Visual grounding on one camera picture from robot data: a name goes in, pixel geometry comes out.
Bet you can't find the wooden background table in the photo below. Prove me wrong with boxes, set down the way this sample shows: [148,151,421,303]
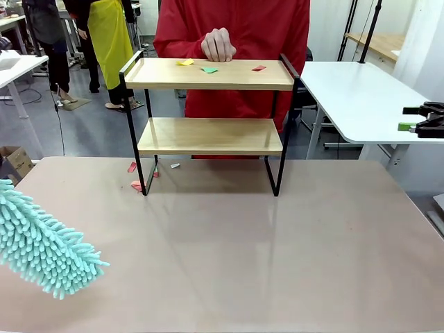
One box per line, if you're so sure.
[345,32,407,63]

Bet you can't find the black floor cable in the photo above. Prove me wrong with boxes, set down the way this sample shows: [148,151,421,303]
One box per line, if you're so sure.
[51,83,67,157]

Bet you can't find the person with yellow apron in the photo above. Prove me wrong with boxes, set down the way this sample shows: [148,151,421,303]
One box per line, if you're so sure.
[71,0,143,114]

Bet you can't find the cardboard box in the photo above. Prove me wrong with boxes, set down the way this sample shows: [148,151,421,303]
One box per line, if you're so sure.
[0,145,35,187]

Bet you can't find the person's right forearm red sleeve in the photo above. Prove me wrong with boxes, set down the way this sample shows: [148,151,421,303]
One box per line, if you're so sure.
[153,29,209,62]

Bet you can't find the brown floor mat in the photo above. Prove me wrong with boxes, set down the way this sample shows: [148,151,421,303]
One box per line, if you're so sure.
[57,96,92,112]

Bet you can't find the aluminium profile base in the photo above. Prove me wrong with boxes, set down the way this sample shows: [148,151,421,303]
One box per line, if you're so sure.
[425,193,444,240]

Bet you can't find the person in red jacket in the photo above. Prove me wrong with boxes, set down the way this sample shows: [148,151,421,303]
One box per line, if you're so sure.
[152,0,311,160]

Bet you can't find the teal microfibre duster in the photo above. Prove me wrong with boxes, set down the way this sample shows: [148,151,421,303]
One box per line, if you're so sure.
[0,178,111,301]

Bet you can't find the white background desk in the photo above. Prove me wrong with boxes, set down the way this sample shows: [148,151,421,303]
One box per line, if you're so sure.
[0,13,28,53]

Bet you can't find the person in dark clothes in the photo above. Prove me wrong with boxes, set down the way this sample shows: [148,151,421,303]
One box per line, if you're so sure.
[21,0,79,105]

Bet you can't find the person's right hand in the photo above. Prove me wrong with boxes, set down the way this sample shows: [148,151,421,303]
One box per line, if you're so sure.
[200,27,237,63]

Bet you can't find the white side table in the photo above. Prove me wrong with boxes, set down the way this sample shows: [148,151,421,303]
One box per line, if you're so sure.
[300,60,444,171]

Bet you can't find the black office chair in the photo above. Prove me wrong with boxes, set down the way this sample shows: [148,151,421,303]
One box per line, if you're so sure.
[287,44,330,139]

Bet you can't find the black stand pole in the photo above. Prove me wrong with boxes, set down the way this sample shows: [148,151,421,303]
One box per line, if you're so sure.
[338,0,359,62]
[359,0,383,65]

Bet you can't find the two-tier wooden black-framed shelf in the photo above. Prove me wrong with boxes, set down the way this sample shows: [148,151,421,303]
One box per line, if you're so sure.
[119,50,301,198]

